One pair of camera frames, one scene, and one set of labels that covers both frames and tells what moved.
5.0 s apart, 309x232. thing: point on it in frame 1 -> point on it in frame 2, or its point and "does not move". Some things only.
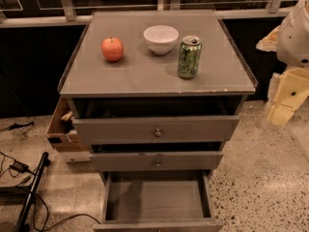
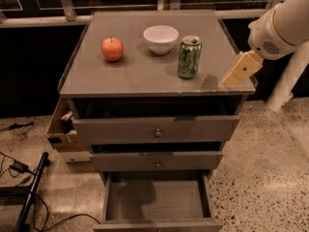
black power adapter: [19, 166] does not move
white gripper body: [294, 39] -> [265, 36]
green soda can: [189, 56] does not move
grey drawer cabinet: [156, 95] does not move
